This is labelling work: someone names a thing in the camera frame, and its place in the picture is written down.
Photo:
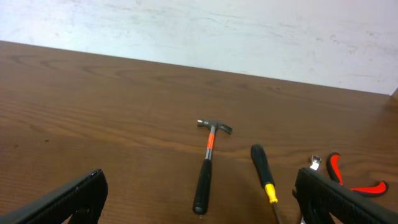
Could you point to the silver combination wrench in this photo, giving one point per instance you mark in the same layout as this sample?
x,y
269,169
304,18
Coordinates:
x,y
315,162

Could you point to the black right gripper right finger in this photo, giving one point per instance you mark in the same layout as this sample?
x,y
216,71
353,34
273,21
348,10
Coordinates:
x,y
320,199

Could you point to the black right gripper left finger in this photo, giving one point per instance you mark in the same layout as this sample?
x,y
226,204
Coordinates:
x,y
78,201

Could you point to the black yellow screwdriver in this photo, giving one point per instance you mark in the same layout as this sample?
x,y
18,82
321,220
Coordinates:
x,y
264,173

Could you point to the claw hammer black orange handle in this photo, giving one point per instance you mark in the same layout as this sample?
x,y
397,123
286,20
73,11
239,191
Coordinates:
x,y
202,194

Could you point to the red black pliers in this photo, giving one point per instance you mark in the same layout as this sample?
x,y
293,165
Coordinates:
x,y
334,172

